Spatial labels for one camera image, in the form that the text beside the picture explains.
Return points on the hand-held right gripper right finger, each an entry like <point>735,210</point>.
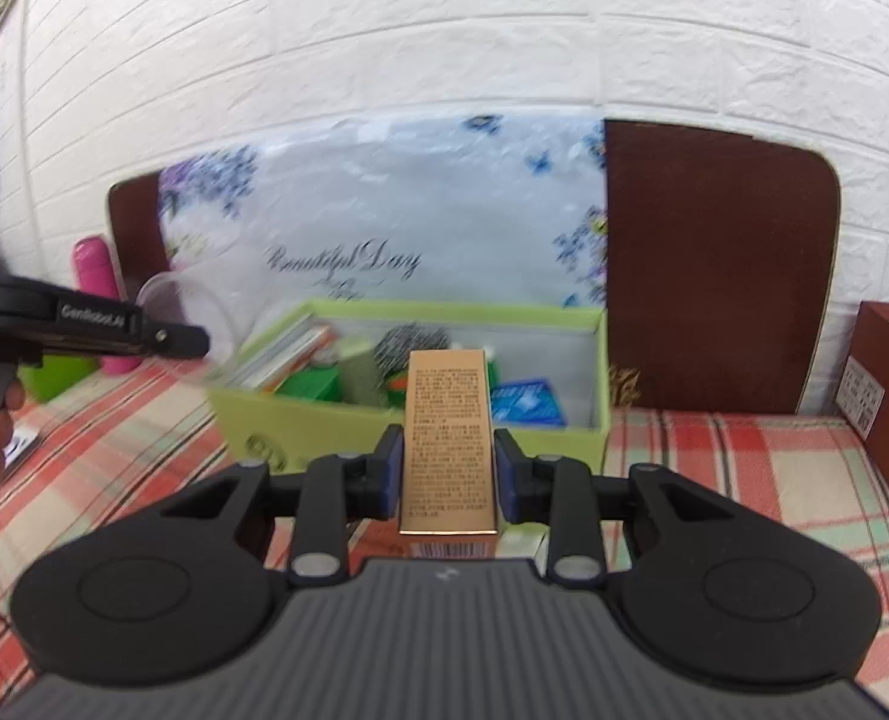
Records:
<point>501,465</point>

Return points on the plaid blanket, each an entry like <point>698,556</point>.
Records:
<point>752,480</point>

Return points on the brown and gold bag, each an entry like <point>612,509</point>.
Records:
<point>626,386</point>

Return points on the floral plastic sheet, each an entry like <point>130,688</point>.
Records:
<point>414,225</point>

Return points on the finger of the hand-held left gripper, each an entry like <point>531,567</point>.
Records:
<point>178,341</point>

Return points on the clear plastic cup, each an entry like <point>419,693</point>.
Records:
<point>204,300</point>

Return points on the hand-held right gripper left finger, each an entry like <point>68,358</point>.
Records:
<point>393,465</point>

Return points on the pink bottle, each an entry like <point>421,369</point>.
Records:
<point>96,277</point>

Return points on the black and white patterned pouch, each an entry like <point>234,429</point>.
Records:
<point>407,345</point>

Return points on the pale green cylinder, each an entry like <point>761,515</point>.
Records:
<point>360,375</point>

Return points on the blue packet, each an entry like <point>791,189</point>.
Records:
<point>527,401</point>

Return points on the green packet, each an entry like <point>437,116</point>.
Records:
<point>309,384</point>

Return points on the green plastic container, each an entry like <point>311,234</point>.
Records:
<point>58,382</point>

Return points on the green storage box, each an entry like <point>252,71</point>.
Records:
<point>302,427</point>

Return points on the white printed card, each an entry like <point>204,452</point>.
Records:
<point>23,448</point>

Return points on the white and orange box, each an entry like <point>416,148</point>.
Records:
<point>287,360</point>

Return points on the dark brown board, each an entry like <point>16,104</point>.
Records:
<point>714,270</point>

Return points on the gold cardboard box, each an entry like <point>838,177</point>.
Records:
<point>448,450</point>

